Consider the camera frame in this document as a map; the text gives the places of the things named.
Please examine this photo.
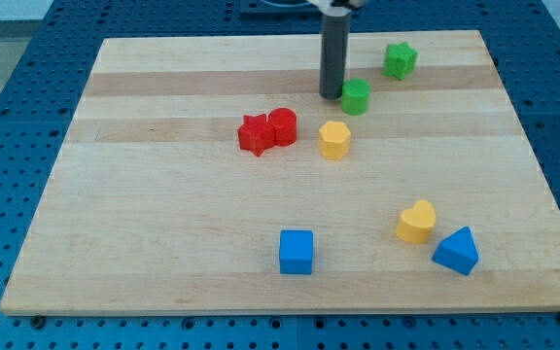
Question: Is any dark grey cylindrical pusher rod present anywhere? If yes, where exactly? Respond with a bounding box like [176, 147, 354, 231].
[319, 15, 350, 100]

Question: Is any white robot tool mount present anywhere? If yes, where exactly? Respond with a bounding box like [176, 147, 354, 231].
[307, 0, 368, 17]

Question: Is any green cylinder block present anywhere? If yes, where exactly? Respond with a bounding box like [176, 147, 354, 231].
[341, 79, 370, 116]

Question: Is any green star block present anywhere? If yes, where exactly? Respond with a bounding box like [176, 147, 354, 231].
[383, 42, 418, 80]

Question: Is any red star block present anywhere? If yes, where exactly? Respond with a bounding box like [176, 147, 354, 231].
[237, 114, 275, 157]

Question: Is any red cylinder block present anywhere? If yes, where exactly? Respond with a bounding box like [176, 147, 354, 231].
[267, 108, 298, 147]

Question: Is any yellow hexagon block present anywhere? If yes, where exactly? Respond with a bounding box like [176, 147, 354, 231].
[318, 121, 352, 160]

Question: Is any light wooden board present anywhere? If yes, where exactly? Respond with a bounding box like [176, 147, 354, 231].
[0, 30, 560, 316]

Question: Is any yellow heart block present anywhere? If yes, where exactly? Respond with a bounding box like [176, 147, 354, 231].
[395, 199, 437, 244]

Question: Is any blue cube block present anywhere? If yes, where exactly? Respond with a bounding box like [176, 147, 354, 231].
[279, 229, 314, 275]

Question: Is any blue triangle block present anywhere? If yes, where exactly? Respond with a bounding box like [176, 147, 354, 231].
[432, 227, 479, 275]

